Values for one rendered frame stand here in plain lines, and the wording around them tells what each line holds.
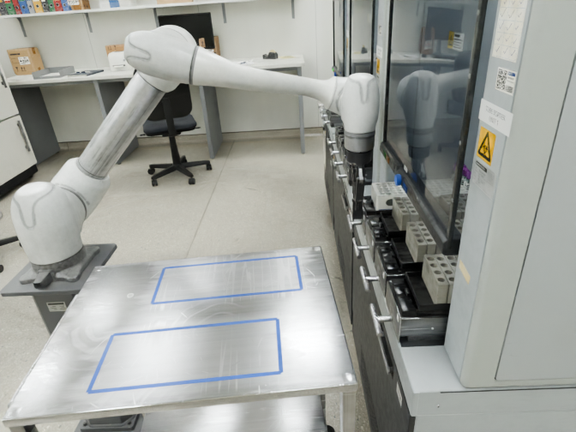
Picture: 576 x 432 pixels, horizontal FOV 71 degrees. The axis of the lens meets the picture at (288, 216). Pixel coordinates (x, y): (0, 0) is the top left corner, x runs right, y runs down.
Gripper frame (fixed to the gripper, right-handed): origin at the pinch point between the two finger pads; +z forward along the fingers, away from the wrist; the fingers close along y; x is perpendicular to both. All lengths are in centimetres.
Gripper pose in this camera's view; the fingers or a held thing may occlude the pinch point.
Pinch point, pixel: (357, 208)
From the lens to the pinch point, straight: 133.3
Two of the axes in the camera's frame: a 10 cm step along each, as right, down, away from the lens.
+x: -10.0, 0.4, 0.3
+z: 0.5, 8.8, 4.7
